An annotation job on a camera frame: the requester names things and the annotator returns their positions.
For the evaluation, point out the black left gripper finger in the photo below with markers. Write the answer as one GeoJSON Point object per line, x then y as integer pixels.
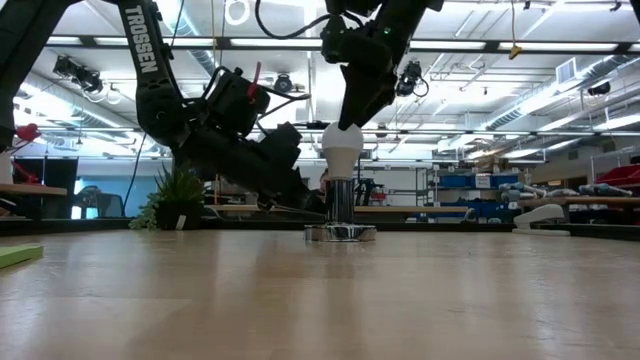
{"type": "Point", "coordinates": [300, 192]}
{"type": "Point", "coordinates": [300, 210]}

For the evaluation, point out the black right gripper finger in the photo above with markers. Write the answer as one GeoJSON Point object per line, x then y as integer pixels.
{"type": "Point", "coordinates": [352, 95]}
{"type": "Point", "coordinates": [377, 97]}

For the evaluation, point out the chrome lamp socket base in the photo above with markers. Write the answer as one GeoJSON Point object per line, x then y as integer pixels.
{"type": "Point", "coordinates": [340, 200]}

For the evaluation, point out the white lightbulb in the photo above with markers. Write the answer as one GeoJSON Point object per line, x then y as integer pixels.
{"type": "Point", "coordinates": [342, 150]}

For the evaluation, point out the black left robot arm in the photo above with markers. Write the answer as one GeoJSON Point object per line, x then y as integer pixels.
{"type": "Point", "coordinates": [145, 55]}

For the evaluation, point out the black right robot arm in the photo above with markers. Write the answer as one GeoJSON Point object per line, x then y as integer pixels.
{"type": "Point", "coordinates": [380, 4]}

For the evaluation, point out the person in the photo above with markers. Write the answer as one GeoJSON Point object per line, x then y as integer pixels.
{"type": "Point", "coordinates": [325, 179]}

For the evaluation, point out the green potted plant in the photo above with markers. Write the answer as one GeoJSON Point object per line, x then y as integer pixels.
{"type": "Point", "coordinates": [175, 200]}

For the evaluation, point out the dark office chair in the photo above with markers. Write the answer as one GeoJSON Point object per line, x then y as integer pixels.
{"type": "Point", "coordinates": [110, 206]}

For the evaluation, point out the yellow hanging connector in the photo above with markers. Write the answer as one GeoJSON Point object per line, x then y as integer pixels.
{"type": "Point", "coordinates": [515, 51]}

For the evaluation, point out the long blue storage bin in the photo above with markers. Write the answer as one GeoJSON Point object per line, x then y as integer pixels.
{"type": "Point", "coordinates": [480, 209]}

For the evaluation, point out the grey wrapped bundle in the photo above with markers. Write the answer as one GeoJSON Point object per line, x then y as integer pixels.
{"type": "Point", "coordinates": [605, 190]}
{"type": "Point", "coordinates": [520, 190]}

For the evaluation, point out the white ceiling vent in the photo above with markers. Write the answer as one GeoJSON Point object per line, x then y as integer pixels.
{"type": "Point", "coordinates": [566, 71]}

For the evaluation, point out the wooden workbench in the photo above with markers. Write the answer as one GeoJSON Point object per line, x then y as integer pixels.
{"type": "Point", "coordinates": [600, 201]}
{"type": "Point", "coordinates": [30, 190]}

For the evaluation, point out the black ceiling fixture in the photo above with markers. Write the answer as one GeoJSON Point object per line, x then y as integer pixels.
{"type": "Point", "coordinates": [599, 89]}

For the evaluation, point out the green sticky note pad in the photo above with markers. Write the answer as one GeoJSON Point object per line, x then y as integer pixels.
{"type": "Point", "coordinates": [15, 255]}

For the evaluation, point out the red storage bin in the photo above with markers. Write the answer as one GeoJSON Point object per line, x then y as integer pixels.
{"type": "Point", "coordinates": [622, 176]}

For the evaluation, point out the black ceiling camera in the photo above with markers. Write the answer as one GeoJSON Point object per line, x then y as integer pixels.
{"type": "Point", "coordinates": [412, 75]}
{"type": "Point", "coordinates": [75, 74]}

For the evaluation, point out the black background rig frame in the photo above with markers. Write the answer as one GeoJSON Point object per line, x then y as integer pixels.
{"type": "Point", "coordinates": [315, 125]}

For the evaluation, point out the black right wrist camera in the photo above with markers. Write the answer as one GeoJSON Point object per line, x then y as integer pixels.
{"type": "Point", "coordinates": [336, 42]}

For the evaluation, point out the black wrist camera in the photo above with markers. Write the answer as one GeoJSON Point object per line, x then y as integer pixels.
{"type": "Point", "coordinates": [336, 42]}
{"type": "Point", "coordinates": [235, 102]}

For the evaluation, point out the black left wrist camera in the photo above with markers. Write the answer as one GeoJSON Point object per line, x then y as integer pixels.
{"type": "Point", "coordinates": [235, 102]}

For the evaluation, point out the black round dome camera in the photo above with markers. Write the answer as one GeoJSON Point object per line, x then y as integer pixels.
{"type": "Point", "coordinates": [283, 84]}

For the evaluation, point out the black aluminium table frame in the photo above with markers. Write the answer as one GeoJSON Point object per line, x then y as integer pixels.
{"type": "Point", "coordinates": [75, 226]}

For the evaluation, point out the light metal mounting bracket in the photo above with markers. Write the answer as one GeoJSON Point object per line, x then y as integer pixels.
{"type": "Point", "coordinates": [540, 214]}

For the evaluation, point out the white post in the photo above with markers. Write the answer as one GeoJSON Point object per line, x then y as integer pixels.
{"type": "Point", "coordinates": [5, 172]}

